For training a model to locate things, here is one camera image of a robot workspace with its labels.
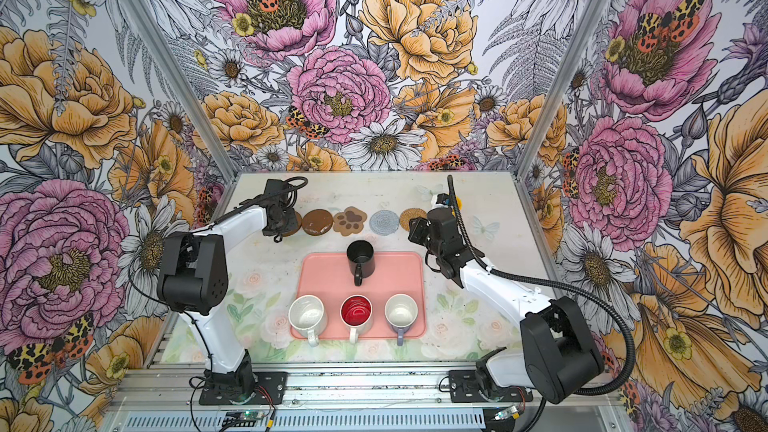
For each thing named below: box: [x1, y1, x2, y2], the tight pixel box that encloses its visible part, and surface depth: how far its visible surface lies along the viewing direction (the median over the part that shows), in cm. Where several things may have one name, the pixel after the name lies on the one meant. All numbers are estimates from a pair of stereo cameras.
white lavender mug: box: [384, 293, 419, 346], surface depth 83 cm
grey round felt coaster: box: [369, 210, 400, 236], surface depth 110 cm
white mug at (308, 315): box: [288, 294, 328, 347], surface depth 81 cm
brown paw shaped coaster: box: [332, 206, 367, 237], surface depth 110 cm
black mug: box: [346, 239, 376, 287], surface depth 92 cm
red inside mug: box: [340, 294, 373, 344], surface depth 82 cm
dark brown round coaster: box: [302, 208, 333, 236], surface depth 109 cm
